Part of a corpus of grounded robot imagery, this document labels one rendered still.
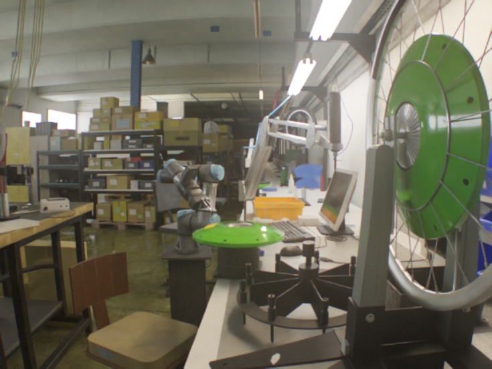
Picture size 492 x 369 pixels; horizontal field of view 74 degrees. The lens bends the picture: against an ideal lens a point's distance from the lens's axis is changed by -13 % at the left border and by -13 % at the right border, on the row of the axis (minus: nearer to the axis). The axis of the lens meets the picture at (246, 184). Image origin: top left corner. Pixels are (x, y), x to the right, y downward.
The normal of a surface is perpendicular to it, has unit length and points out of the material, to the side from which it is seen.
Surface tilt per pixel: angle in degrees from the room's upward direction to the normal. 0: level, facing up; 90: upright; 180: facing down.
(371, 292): 90
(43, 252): 90
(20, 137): 90
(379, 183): 90
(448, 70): 75
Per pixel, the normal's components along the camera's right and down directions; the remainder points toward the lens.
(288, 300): 0.80, 0.05
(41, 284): 0.04, 0.08
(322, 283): -0.73, 0.11
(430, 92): -0.97, -0.13
